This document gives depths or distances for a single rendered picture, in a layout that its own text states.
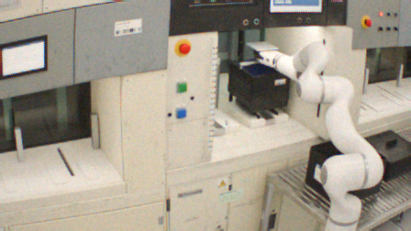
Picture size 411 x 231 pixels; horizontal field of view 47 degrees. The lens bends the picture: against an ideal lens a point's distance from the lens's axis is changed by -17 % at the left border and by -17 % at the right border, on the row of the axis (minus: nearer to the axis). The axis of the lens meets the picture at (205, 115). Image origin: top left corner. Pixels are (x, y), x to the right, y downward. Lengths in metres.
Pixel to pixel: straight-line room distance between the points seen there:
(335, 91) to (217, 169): 0.64
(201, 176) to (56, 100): 0.71
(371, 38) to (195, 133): 1.00
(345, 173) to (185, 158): 0.78
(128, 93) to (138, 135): 0.17
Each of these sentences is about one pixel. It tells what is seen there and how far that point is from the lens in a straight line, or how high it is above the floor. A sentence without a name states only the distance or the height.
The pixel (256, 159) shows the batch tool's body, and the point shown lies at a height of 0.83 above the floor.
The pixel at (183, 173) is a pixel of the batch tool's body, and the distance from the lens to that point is 2.20.
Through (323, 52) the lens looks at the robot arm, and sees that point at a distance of 1.98.
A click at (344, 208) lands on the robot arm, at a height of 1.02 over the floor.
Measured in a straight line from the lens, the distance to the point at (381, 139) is 2.63.
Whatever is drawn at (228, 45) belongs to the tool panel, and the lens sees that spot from 3.17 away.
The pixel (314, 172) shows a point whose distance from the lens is 2.29.
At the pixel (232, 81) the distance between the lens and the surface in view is 2.61.
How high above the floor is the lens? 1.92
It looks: 23 degrees down
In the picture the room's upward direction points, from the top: 2 degrees clockwise
